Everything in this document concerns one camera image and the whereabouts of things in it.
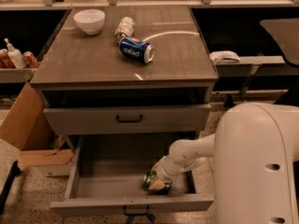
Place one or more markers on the crushed green can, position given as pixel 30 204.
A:
pixel 146 182

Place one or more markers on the pale green white can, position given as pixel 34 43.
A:
pixel 125 28

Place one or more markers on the black stand leg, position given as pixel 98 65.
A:
pixel 14 171

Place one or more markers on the white pump bottle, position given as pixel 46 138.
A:
pixel 15 55

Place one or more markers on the white bowl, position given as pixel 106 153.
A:
pixel 90 21

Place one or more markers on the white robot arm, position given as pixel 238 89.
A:
pixel 254 148

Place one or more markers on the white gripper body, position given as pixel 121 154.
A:
pixel 163 170

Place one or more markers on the blue Pepsi can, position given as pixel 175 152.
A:
pixel 136 49

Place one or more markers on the white folded cloth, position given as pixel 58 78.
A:
pixel 225 56

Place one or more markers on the brown cardboard box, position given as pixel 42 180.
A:
pixel 27 129

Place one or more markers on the grey top drawer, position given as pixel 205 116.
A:
pixel 102 120

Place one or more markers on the grey drawer cabinet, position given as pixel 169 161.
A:
pixel 88 71

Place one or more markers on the red soda can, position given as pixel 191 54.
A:
pixel 30 59

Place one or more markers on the open grey middle drawer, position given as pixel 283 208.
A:
pixel 108 172

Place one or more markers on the black top drawer handle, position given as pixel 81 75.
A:
pixel 121 119

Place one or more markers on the black office chair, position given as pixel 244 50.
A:
pixel 286 34

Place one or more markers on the black middle drawer handle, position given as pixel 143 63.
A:
pixel 135 212

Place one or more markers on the black drawer handle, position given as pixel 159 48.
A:
pixel 121 119
pixel 135 212

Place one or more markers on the red can at edge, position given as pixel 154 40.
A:
pixel 5 58

